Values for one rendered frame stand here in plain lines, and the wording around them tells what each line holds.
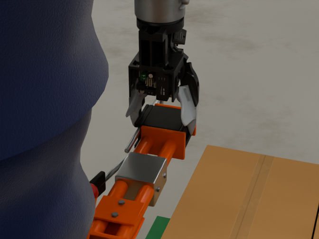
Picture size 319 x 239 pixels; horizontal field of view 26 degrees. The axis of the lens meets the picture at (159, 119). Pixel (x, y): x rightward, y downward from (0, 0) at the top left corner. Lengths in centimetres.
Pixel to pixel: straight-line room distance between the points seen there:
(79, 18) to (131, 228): 57
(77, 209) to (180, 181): 259
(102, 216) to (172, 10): 31
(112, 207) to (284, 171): 131
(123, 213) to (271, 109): 273
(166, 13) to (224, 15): 376
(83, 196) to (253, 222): 154
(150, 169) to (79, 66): 63
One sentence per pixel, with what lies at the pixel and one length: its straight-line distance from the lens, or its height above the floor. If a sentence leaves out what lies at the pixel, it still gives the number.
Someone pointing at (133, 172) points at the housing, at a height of 121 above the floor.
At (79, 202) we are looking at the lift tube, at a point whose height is 152.
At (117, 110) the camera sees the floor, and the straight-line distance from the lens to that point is 359.
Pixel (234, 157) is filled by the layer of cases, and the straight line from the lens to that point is 226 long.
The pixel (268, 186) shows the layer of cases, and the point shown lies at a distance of 215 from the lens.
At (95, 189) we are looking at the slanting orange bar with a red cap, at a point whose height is 132.
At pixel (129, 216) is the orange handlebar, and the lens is 95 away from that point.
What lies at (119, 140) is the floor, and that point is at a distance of 334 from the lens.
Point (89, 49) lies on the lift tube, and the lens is 43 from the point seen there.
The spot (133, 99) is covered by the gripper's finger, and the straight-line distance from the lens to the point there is 110.
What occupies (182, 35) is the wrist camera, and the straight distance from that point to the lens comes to 112.
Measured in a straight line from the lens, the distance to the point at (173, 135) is 110.
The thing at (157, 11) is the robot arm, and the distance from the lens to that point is 99.
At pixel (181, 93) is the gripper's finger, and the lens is 108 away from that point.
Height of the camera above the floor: 181
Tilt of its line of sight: 31 degrees down
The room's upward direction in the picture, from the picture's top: straight up
